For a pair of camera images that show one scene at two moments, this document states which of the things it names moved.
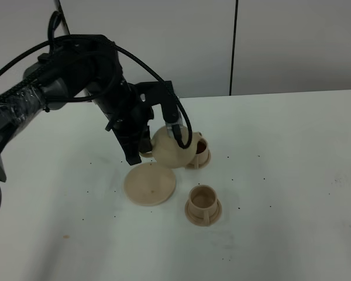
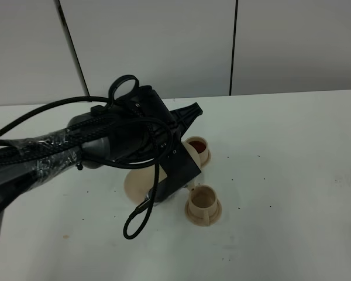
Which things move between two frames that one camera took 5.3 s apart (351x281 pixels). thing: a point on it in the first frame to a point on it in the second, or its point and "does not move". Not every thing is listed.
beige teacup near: (203, 208) does not move
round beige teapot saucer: (150, 184) does not move
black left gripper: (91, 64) to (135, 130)
